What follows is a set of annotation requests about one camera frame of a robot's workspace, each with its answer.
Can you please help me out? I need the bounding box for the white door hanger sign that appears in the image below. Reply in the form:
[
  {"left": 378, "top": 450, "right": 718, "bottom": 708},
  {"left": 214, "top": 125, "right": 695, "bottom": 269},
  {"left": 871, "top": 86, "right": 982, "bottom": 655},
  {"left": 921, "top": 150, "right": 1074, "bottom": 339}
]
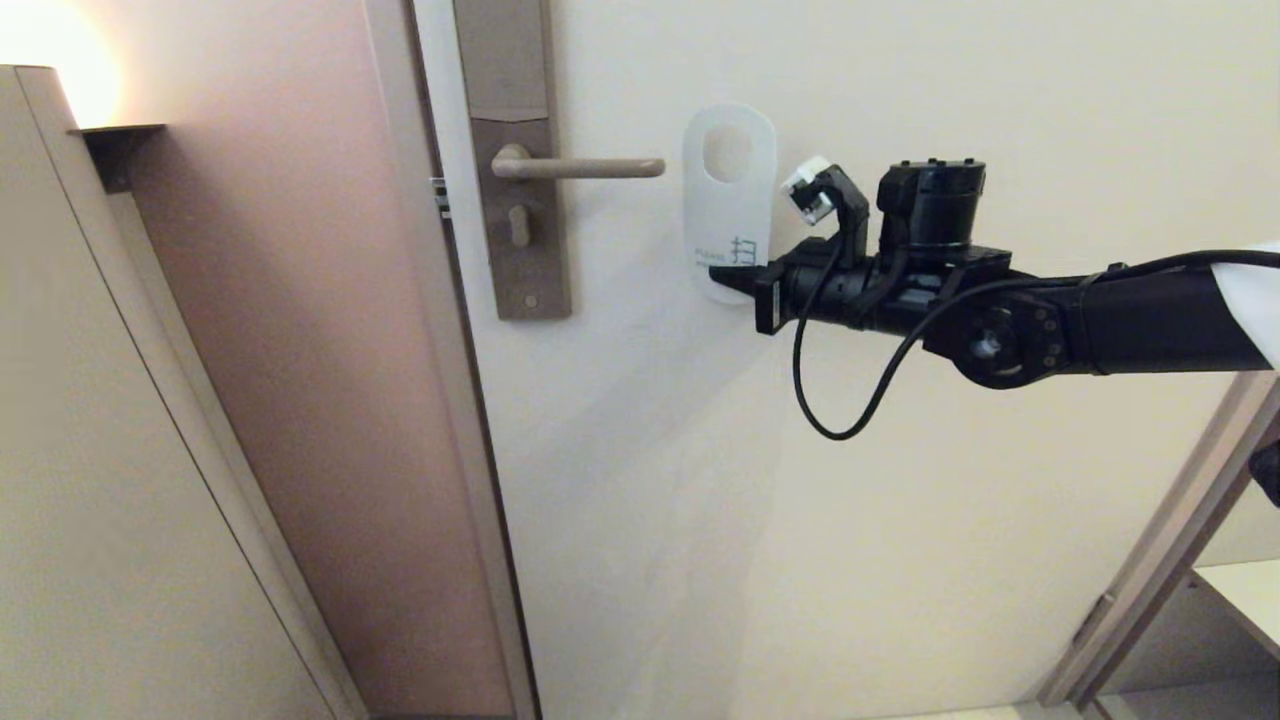
[{"left": 682, "top": 102, "right": 779, "bottom": 306}]

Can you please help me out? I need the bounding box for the white room door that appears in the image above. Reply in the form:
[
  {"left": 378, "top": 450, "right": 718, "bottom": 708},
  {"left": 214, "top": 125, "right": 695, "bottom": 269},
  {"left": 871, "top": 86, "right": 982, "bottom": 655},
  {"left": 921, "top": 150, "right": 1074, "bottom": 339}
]
[{"left": 412, "top": 0, "right": 1280, "bottom": 720}]

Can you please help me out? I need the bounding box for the brown metal lock plate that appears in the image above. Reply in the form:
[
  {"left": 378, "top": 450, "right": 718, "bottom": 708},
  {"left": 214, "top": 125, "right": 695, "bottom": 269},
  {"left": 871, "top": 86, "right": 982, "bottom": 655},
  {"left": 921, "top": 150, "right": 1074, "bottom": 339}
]
[{"left": 453, "top": 0, "right": 573, "bottom": 322}]

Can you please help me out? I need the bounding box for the white shelf board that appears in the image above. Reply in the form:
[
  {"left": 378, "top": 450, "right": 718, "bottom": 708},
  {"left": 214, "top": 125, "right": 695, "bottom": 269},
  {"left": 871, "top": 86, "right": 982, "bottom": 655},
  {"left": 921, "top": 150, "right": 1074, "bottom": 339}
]
[{"left": 1190, "top": 560, "right": 1280, "bottom": 661}]

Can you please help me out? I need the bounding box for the beige cabinet panel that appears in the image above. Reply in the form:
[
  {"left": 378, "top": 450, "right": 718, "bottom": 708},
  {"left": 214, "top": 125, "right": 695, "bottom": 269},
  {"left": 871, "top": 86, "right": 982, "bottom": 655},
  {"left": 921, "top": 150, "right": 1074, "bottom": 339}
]
[{"left": 0, "top": 65, "right": 369, "bottom": 720}]

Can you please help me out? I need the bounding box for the thin black camera cable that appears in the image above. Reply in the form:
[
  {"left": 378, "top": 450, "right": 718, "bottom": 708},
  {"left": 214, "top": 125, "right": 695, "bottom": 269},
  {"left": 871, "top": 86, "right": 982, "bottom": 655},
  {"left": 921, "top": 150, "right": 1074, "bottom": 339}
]
[{"left": 792, "top": 240, "right": 1280, "bottom": 442}]

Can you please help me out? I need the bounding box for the beige metal door handle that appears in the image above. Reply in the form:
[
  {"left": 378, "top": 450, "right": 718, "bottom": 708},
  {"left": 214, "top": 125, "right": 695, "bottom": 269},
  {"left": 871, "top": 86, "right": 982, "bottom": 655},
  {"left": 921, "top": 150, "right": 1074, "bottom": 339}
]
[{"left": 491, "top": 145, "right": 667, "bottom": 182}]

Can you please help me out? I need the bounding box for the beige door frame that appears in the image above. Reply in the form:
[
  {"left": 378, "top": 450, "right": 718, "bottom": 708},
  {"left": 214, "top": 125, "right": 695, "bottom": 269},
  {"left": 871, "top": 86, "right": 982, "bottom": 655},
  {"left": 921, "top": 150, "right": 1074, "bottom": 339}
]
[{"left": 362, "top": 0, "right": 541, "bottom": 720}]

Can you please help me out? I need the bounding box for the small metal frame hinge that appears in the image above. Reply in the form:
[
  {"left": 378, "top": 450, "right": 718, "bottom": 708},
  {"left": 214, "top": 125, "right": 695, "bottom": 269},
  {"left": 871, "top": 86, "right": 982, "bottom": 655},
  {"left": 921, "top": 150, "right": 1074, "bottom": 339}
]
[{"left": 1072, "top": 592, "right": 1116, "bottom": 649}]

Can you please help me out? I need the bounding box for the dark wall lamp bracket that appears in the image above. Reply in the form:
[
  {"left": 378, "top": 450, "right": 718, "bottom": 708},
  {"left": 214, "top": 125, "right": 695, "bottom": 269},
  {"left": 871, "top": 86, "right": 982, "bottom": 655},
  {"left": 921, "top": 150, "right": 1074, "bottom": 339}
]
[{"left": 68, "top": 124, "right": 166, "bottom": 194}]

